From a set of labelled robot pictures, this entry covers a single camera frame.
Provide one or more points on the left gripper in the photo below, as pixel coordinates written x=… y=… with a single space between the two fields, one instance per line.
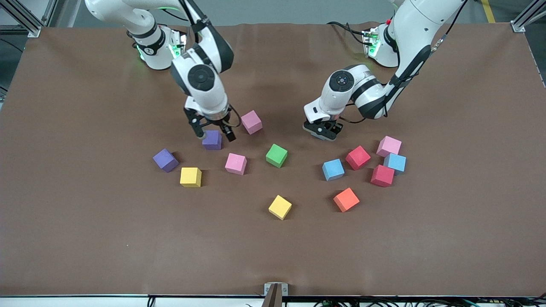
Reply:
x=334 y=126

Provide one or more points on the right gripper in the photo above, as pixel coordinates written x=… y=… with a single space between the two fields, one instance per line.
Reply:
x=212 y=123

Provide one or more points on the pink foam cube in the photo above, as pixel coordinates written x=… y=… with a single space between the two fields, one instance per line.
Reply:
x=388 y=146
x=236 y=163
x=251 y=121

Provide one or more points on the orange foam cube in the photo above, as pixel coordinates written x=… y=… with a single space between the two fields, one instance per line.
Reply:
x=346 y=198

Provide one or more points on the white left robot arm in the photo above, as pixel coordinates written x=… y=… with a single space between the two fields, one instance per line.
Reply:
x=409 y=34

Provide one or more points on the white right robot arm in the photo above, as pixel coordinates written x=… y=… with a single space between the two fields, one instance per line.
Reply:
x=209 y=91

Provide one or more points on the purple foam cube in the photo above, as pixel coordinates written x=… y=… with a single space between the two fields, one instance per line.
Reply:
x=164 y=159
x=212 y=140

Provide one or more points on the red foam cube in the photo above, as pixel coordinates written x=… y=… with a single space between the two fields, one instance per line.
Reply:
x=382 y=175
x=357 y=157

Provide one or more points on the green foam cube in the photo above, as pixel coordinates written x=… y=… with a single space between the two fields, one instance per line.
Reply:
x=276 y=154

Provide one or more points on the yellow foam cube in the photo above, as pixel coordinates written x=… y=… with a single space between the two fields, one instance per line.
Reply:
x=280 y=206
x=190 y=175

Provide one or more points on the large table mat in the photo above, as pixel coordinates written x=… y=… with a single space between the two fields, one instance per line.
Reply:
x=85 y=213

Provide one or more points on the grey metal bracket plate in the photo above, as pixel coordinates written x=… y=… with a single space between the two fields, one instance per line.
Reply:
x=285 y=290

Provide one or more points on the aluminium frame profile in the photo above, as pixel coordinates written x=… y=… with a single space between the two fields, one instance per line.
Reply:
x=51 y=8
x=518 y=26
x=34 y=30

